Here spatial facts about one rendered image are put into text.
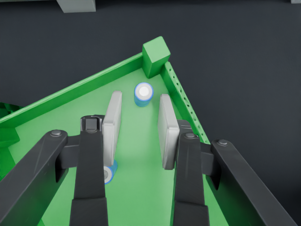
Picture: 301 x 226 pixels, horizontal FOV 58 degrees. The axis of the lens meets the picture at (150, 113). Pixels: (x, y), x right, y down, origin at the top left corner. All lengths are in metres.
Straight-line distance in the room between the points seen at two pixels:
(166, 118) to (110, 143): 0.04
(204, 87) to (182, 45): 0.14
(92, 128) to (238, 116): 0.72
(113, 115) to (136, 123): 0.14
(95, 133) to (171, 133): 0.05
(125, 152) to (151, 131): 0.04
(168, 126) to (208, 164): 0.03
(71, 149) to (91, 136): 0.01
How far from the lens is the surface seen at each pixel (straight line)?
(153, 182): 0.32
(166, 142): 0.17
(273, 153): 0.91
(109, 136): 0.17
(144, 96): 0.26
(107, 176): 0.26
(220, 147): 0.16
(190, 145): 0.15
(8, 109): 0.71
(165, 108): 0.20
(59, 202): 0.34
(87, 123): 0.16
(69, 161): 0.16
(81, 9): 0.87
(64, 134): 0.16
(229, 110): 0.85
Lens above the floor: 0.80
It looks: 85 degrees down
